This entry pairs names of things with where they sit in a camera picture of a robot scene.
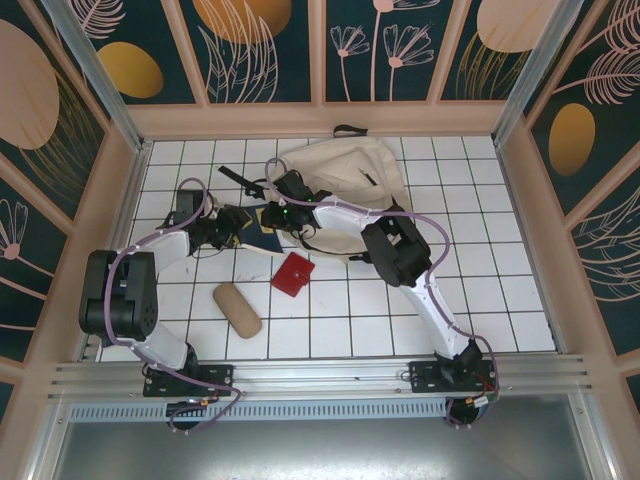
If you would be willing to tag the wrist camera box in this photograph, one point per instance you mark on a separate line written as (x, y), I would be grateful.
(290, 184)
(189, 202)

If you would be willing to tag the red snap wallet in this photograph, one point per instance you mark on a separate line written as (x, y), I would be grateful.
(292, 275)

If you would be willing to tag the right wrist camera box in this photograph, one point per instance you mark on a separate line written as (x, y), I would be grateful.
(290, 184)

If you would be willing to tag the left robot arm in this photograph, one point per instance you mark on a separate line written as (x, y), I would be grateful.
(120, 295)

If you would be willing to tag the beige canvas backpack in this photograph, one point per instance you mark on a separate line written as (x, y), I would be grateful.
(345, 170)

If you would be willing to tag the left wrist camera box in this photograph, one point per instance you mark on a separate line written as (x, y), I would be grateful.
(189, 202)

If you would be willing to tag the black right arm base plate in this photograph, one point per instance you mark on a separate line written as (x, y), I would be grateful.
(425, 377)

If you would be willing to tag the aluminium rail frame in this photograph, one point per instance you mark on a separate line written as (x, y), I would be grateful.
(320, 372)

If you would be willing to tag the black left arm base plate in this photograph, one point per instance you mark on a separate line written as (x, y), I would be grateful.
(215, 380)

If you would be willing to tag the grey metal sheet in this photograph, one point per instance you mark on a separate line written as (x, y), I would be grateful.
(320, 450)

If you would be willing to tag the blue book yellow label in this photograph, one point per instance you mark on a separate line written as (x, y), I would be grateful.
(260, 242)

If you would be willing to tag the aluminium corner post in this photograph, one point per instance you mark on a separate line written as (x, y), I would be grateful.
(535, 65)
(95, 70)

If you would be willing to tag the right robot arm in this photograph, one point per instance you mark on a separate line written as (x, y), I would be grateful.
(395, 250)

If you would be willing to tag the tan pencil case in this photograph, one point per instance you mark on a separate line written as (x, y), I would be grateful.
(237, 312)

